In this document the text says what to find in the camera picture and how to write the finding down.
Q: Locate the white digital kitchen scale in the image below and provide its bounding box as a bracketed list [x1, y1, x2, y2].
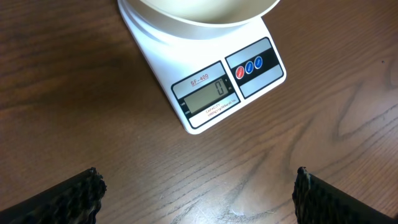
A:
[118, 0, 287, 134]

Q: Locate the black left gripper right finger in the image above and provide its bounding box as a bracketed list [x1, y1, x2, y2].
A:
[292, 167, 397, 224]

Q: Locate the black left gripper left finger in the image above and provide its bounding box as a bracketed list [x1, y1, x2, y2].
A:
[1, 167, 107, 224]

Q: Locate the white round bowl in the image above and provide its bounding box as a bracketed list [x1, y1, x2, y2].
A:
[123, 0, 281, 40]

